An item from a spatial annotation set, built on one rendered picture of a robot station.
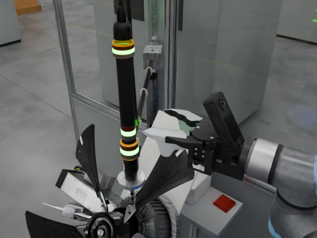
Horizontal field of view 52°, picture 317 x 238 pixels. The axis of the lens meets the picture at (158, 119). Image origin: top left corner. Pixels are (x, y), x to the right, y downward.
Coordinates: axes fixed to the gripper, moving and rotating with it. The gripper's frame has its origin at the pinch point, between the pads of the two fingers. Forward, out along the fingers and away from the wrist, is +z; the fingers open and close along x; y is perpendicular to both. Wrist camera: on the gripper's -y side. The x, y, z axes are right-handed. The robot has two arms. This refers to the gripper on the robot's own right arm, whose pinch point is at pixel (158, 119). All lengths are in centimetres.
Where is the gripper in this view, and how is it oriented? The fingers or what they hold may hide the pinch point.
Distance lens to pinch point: 68.3
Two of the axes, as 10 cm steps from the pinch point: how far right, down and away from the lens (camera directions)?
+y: 0.0, 8.5, 5.3
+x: 4.9, -4.6, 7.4
